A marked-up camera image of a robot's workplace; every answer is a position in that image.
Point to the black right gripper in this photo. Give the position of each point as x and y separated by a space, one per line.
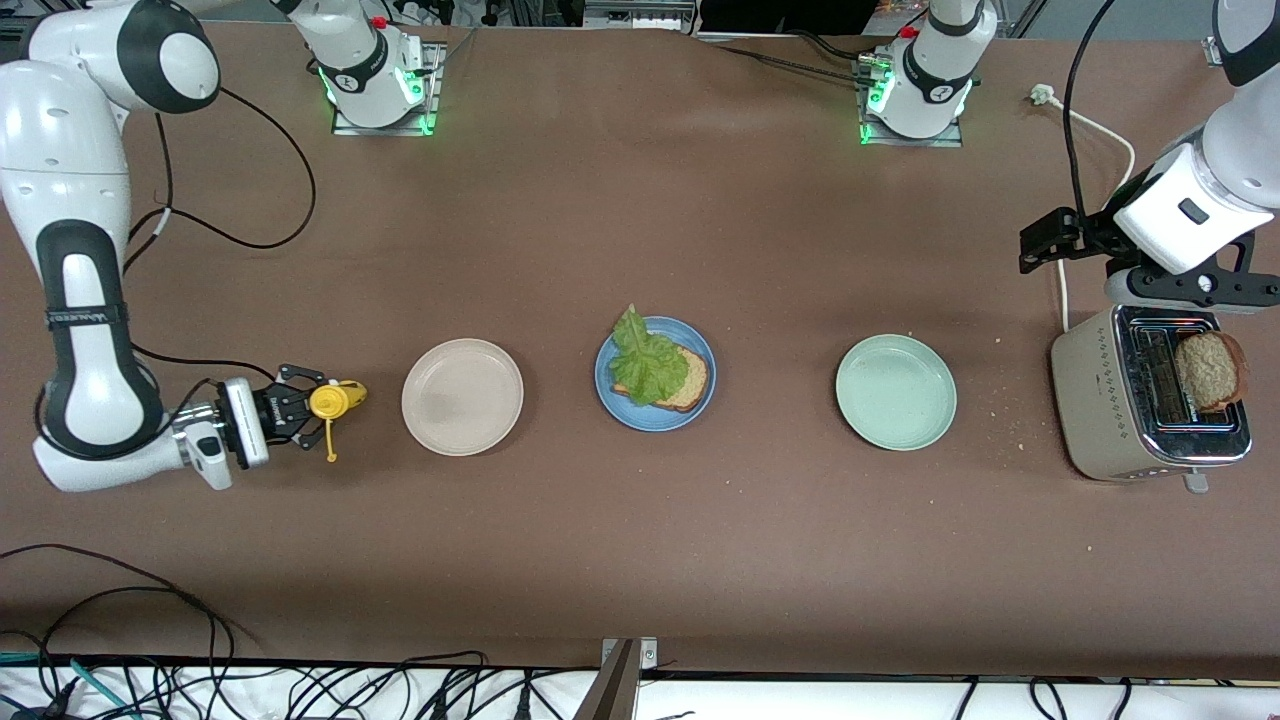
281 407

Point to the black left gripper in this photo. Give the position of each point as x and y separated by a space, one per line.
1090 236

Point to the yellow mustard squeeze bottle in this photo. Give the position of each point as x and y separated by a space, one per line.
328 402

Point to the brown bread slice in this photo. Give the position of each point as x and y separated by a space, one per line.
1212 370
697 385

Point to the green lettuce leaf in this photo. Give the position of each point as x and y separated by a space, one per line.
645 365

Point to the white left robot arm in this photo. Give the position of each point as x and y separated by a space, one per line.
930 100

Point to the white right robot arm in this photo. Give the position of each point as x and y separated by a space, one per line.
70 180

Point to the beige round plate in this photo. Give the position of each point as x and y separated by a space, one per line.
462 398

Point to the green round plate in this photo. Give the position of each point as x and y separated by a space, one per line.
896 392

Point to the blue round plate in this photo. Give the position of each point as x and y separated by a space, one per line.
650 420

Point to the beige chrome toaster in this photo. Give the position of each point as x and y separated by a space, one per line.
1100 400

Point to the grey power strip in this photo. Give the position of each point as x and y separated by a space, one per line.
610 15

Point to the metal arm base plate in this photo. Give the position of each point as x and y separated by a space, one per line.
915 142
436 75

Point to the aluminium frame bar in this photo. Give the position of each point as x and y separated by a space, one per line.
1214 50

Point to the grey metal table bracket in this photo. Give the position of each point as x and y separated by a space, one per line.
610 690

